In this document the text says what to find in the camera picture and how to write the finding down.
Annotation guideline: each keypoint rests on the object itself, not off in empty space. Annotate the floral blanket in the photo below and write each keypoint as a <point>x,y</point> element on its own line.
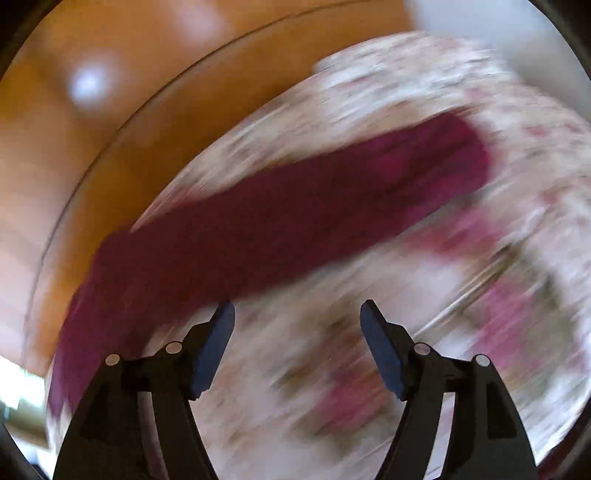
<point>300,350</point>

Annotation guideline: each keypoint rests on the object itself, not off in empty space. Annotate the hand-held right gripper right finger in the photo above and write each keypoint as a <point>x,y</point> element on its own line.
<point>381,341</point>

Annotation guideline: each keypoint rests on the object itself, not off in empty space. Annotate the maroon knit garment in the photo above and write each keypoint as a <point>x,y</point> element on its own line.
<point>258,221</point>

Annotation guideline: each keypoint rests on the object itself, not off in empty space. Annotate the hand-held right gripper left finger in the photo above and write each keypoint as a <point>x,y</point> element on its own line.
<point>217,339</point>

